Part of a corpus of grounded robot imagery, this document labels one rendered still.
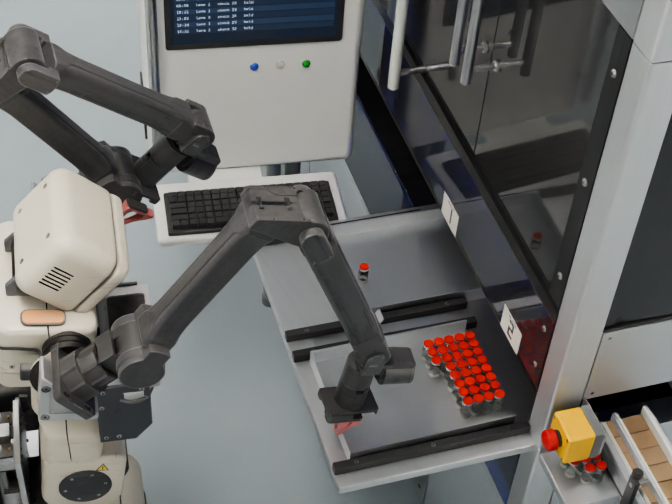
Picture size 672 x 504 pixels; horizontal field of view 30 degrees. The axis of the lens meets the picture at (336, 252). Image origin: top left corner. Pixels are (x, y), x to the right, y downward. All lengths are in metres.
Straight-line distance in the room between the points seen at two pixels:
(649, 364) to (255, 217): 0.88
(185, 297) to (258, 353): 1.75
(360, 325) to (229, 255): 0.32
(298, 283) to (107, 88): 0.73
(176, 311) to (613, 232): 0.71
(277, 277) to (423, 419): 0.48
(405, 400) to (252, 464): 1.04
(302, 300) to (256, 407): 0.97
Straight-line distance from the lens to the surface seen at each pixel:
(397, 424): 2.48
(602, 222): 2.05
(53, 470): 2.53
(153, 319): 2.04
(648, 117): 1.92
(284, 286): 2.70
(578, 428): 2.35
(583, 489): 2.46
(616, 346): 2.32
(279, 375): 3.68
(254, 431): 3.55
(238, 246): 1.92
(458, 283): 2.75
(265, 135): 3.03
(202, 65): 2.88
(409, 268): 2.76
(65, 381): 2.12
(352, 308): 2.10
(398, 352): 2.29
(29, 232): 2.19
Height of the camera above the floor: 2.84
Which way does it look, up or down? 45 degrees down
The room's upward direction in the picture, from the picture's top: 5 degrees clockwise
